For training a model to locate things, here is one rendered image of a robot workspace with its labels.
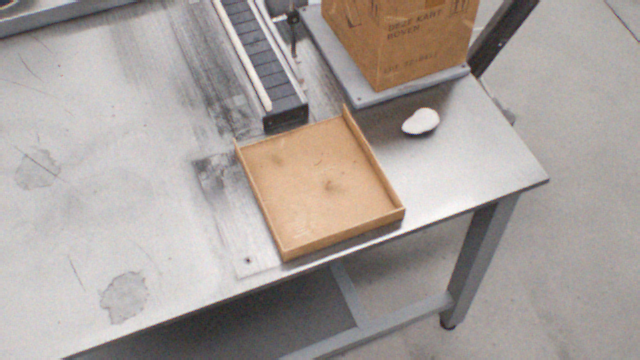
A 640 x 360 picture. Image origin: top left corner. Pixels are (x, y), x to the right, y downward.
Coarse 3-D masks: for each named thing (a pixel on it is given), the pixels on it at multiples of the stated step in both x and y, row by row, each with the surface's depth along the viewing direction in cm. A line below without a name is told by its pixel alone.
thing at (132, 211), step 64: (320, 0) 172; (0, 64) 159; (64, 64) 159; (128, 64) 158; (192, 64) 158; (320, 64) 158; (0, 128) 147; (64, 128) 147; (128, 128) 147; (192, 128) 147; (256, 128) 147; (384, 128) 147; (448, 128) 147; (512, 128) 147; (0, 192) 137; (64, 192) 137; (128, 192) 137; (192, 192) 137; (448, 192) 137; (512, 192) 137; (0, 256) 128; (64, 256) 128; (128, 256) 128; (192, 256) 128; (256, 256) 128; (320, 256) 128; (0, 320) 120; (64, 320) 120; (128, 320) 120
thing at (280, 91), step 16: (224, 0) 164; (240, 0) 164; (240, 16) 161; (240, 32) 158; (256, 32) 158; (256, 48) 154; (272, 48) 154; (256, 64) 151; (272, 64) 151; (272, 80) 148; (288, 80) 148; (272, 96) 145; (288, 96) 146; (272, 112) 143
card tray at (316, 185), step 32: (320, 128) 146; (352, 128) 145; (256, 160) 141; (288, 160) 141; (320, 160) 141; (352, 160) 141; (256, 192) 132; (288, 192) 136; (320, 192) 136; (352, 192) 136; (384, 192) 136; (288, 224) 132; (320, 224) 132; (352, 224) 132; (384, 224) 132; (288, 256) 126
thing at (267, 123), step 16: (208, 0) 165; (208, 16) 167; (256, 16) 161; (224, 32) 158; (224, 48) 160; (240, 64) 152; (240, 80) 153; (256, 96) 146; (304, 96) 146; (256, 112) 146; (288, 112) 144; (304, 112) 146; (272, 128) 146
